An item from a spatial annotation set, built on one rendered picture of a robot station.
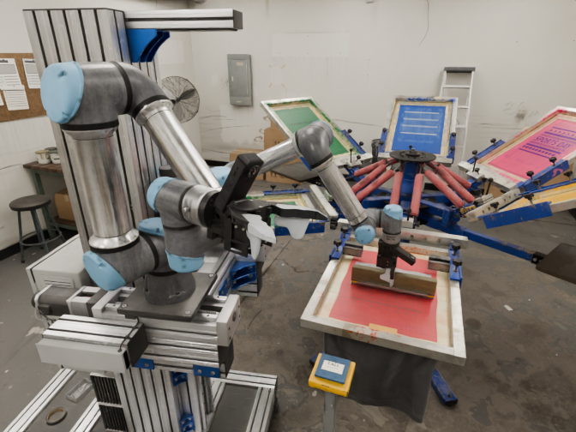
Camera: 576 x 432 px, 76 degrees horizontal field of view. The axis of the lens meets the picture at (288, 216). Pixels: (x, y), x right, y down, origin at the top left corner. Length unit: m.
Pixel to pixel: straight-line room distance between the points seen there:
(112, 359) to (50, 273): 0.48
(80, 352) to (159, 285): 0.28
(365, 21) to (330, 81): 0.92
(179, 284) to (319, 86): 5.19
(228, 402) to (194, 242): 1.56
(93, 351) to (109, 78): 0.72
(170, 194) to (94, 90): 0.28
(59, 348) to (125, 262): 0.37
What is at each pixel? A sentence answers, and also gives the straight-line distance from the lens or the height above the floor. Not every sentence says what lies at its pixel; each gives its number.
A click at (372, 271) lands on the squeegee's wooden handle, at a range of 1.68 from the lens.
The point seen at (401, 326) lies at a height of 0.95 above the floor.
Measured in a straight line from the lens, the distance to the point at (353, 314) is 1.57.
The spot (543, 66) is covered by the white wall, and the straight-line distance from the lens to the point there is 5.95.
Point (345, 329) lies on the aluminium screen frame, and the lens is 1.44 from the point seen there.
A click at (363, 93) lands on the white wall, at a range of 5.92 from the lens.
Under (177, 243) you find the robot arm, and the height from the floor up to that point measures 1.58.
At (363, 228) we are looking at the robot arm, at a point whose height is 1.33.
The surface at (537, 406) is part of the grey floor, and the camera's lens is 2.88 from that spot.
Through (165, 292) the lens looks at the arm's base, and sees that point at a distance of 1.13.
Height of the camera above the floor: 1.92
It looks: 24 degrees down
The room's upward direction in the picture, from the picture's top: straight up
